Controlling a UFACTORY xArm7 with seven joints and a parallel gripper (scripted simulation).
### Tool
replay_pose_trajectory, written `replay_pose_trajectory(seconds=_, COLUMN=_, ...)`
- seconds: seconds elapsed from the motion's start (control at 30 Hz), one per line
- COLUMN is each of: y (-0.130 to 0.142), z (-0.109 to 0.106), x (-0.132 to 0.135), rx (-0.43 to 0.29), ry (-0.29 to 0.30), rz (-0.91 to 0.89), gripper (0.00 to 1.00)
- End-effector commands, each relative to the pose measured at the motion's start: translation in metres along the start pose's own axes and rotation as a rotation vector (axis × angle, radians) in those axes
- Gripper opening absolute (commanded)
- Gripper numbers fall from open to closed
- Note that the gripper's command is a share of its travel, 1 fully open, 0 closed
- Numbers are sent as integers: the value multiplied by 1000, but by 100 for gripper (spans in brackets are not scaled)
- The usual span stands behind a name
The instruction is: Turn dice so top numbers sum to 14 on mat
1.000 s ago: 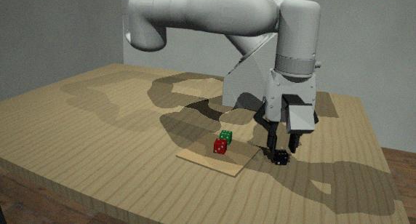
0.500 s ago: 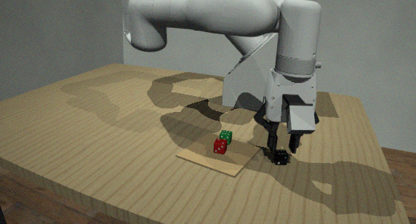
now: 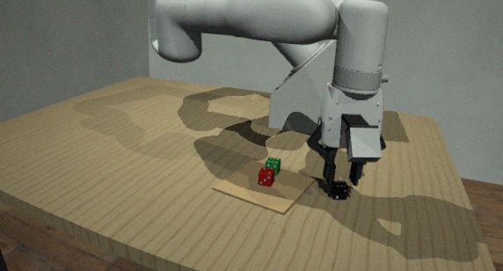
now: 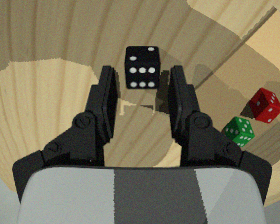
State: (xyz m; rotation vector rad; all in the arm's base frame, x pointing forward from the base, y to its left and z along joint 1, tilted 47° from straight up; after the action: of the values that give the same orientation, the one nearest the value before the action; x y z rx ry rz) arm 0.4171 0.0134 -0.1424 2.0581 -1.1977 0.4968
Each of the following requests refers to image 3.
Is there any red die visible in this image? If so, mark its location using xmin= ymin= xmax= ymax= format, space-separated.
xmin=258 ymin=167 xmax=275 ymax=187

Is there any black die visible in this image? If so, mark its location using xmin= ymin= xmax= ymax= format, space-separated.
xmin=331 ymin=181 xmax=349 ymax=200

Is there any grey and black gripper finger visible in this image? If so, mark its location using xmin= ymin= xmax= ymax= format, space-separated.
xmin=349 ymin=134 xmax=386 ymax=186
xmin=307 ymin=124 xmax=338 ymax=186

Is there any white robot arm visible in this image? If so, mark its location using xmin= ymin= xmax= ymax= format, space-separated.
xmin=147 ymin=0 xmax=389 ymax=162

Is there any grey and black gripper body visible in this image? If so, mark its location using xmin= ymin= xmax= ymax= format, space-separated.
xmin=317 ymin=82 xmax=383 ymax=149

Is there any dark green die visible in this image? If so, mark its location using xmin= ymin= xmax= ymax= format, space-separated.
xmin=266 ymin=157 xmax=281 ymax=175

